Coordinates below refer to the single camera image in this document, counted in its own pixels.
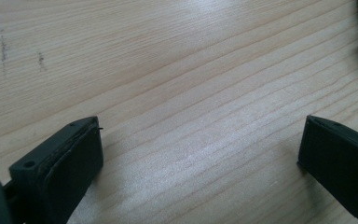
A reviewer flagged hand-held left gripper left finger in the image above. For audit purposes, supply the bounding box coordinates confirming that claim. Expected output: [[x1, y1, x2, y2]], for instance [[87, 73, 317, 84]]
[[8, 116, 104, 224]]

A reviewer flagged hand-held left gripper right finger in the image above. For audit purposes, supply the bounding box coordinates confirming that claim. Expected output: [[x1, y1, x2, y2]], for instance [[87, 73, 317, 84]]
[[296, 114, 358, 224]]

